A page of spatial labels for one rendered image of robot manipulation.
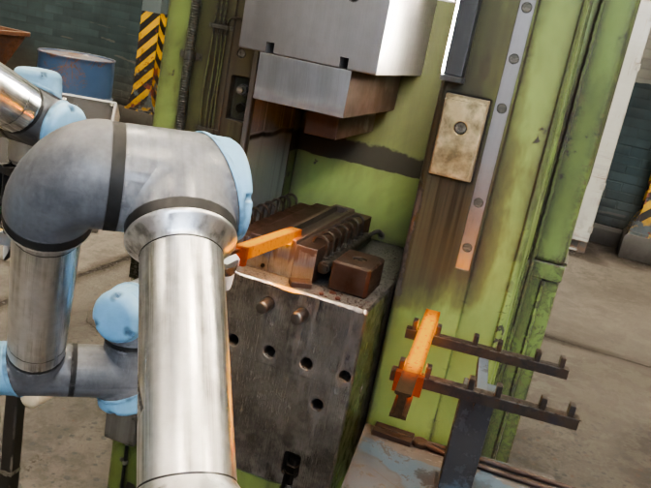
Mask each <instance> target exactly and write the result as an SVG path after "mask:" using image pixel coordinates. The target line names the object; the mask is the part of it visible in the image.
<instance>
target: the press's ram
mask: <svg viewBox="0 0 651 488"><path fill-rule="evenodd" d="M437 1H438V0H245V6H244V13H243V19H242V25H241V32H240V39H239V47H243V48H248V49H252V50H256V51H261V52H267V53H273V54H275V55H280V56H285V57H290V58H294V59H298V60H303V61H308V62H313V63H318V64H322V65H327V66H331V67H336V68H347V70H350V71H355V72H360V73H364V74H369V75H373V76H421V73H422V69H423V64H424V59H425V55H426V51H427V46H428V42H429V37H430V33H431V28H432V23H433V19H434V15H435V10H436V6H437Z"/></svg>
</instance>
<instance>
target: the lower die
mask: <svg viewBox="0 0 651 488"><path fill-rule="evenodd" d="M336 206H339V207H342V208H346V209H349V210H347V211H345V212H343V213H342V214H340V215H338V216H336V217H334V218H332V219H330V220H328V221H327V222H325V223H323V224H321V225H319V226H317V227H315V228H313V229H311V230H309V231H307V232H305V233H303V234H302V235H301V236H299V237H297V238H295V239H293V242H292V245H284V246H281V247H279V248H276V249H274V250H271V251H268V252H266V253H263V254H261V255H258V256H255V257H253V258H250V259H248V260H247V262H246V265H248V266H251V267H255V268H258V269H261V270H264V271H268V272H271V273H275V274H278V275H281V276H285V277H288V278H289V277H292V278H301V279H309V280H310V281H311V283H312V284H313V283H314V282H315V281H317V280H318V279H319V278H321V277H322V276H324V275H325V274H321V273H320V272H318V267H317V266H318V264H319V263H320V262H321V260H323V256H324V255H325V250H326V241H325V240H324V239H323V238H317V239H316V241H315V243H314V242H312V240H313V238H314V237H315V236H316V235H319V234H321V233H322V232H323V231H326V230H328V229H329V228H333V227H334V226H335V225H336V224H340V222H342V221H344V220H346V219H347V218H349V217H352V216H353V215H354V214H359V213H356V212H355V210H354V209H353V208H350V207H346V206H342V205H338V204H334V205H332V206H327V205H323V204H319V203H315V204H313V205H309V204H305V203H302V202H300V203H298V204H296V205H293V206H291V207H290V208H286V209H284V211H282V212H281V211H279V212H277V213H274V214H272V215H269V217H268V218H266V217H265V218H262V219H261V220H258V221H256V222H254V224H249V228H248V229H247V232H246V234H245V235H244V236H243V238H242V239H240V240H238V241H237V243H236V244H238V243H241V242H244V241H247V240H250V239H253V238H256V237H259V236H262V235H265V234H268V233H271V232H274V231H276V230H279V229H285V228H288V227H293V228H294V227H296V226H298V225H300V224H302V223H304V222H306V221H308V220H310V219H312V218H314V217H316V216H318V215H320V214H322V213H325V212H327V211H328V210H330V209H332V208H334V207H336ZM359 215H361V216H362V217H363V218H364V228H363V233H365V232H368V231H369V227H370V222H371V218H372V217H371V216H367V215H363V214H359ZM354 218H356V219H357V220H358V221H359V229H358V233H359V232H360V229H361V224H362V220H361V218H359V217H354ZM349 221H350V222H352V224H353V225H354V233H353V238H352V239H354V236H355V234H356V229H357V222H356V221H354V220H352V221H351V220H349ZM343 225H345V226H346V227H347V229H348V238H347V243H348V240H349V239H350V234H351V230H352V228H351V226H350V225H349V224H348V223H347V224H345V223H344V224H343ZM337 228H338V229H340V230H341V232H342V240H341V245H340V249H341V247H342V244H343V243H344V238H345V233H346V231H345V229H344V228H343V227H341V228H340V227H337ZM331 232H332V233H333V234H334V235H335V238H336V242H335V247H334V252H335V251H336V248H337V246H338V241H339V232H338V231H337V230H331ZM324 236H325V237H326V238H327V239H328V241H329V247H328V252H327V256H329V252H330V251H331V247H332V242H333V238H332V236H331V235H330V234H324ZM357 236H358V234H357ZM262 263H264V265H265V267H264V268H262V267H261V264H262Z"/></svg>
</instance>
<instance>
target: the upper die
mask: <svg viewBox="0 0 651 488"><path fill-rule="evenodd" d="M400 78H401V76H373V75H369V74H364V73H360V72H355V71H350V70H347V68H336V67H331V66H327V65H322V64H318V63H313V62H308V61H303V60H298V59H294V58H290V57H285V56H280V55H275V54H273V53H267V52H260V58H259V64H258V70H257V76H256V82H255V89H254V95H253V98H254V99H258V100H262V101H267V102H271V103H275V104H279V105H283V106H288V107H296V108H300V109H304V110H309V111H313V112H318V113H321V114H325V115H330V116H334V117H338V118H348V117H354V116H361V115H366V114H372V113H379V112H385V111H391V110H394V106H395V102H396V97H397V92H398V87H399V83H400Z"/></svg>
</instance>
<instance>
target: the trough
mask: <svg viewBox="0 0 651 488"><path fill-rule="evenodd" d="M347 210H349V209H346V208H342V207H339V206H336V207H334V208H332V209H330V210H328V211H327V212H325V213H322V214H320V215H318V216H316V217H314V218H312V219H310V220H308V221H306V222H304V223H302V224H300V225H298V226H296V227H295V228H297V229H302V232H301V234H303V233H305V232H307V231H309V230H311V229H313V228H315V227H317V226H319V225H321V224H323V223H325V222H327V221H328V220H330V219H332V218H334V217H336V216H338V215H340V214H342V213H343V212H345V211H347Z"/></svg>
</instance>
